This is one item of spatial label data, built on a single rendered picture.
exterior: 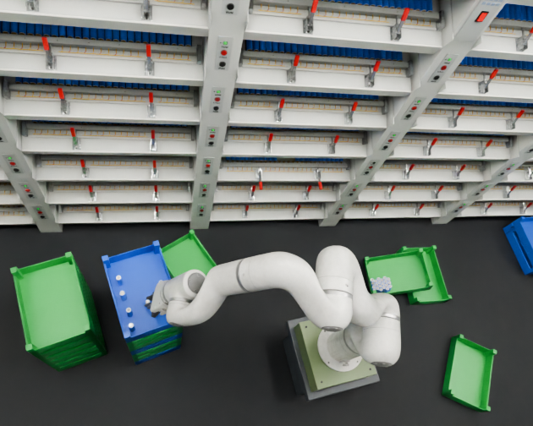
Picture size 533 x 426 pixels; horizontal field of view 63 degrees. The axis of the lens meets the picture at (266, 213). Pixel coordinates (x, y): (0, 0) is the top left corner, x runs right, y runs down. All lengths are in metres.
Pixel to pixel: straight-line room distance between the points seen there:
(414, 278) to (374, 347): 1.03
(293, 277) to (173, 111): 0.76
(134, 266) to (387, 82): 1.10
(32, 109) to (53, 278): 0.61
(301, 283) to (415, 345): 1.41
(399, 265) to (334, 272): 1.33
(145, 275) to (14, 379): 0.76
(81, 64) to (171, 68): 0.25
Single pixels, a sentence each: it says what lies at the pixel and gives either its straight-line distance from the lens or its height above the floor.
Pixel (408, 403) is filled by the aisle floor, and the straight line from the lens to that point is 2.33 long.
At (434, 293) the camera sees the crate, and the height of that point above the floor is 0.00.
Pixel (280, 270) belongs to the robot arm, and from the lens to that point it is 1.05.
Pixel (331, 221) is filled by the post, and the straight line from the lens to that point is 2.39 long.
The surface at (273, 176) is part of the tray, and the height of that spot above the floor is 0.49.
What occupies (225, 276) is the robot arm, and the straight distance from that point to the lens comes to 1.16.
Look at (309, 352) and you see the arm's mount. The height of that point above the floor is 0.37.
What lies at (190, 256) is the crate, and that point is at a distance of 2.21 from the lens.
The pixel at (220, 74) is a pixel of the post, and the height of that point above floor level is 1.09.
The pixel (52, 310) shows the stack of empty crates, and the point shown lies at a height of 0.40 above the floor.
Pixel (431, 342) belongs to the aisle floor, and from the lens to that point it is 2.46.
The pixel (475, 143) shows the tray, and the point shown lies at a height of 0.70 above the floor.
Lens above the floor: 2.06
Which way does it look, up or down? 60 degrees down
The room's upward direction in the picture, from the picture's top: 23 degrees clockwise
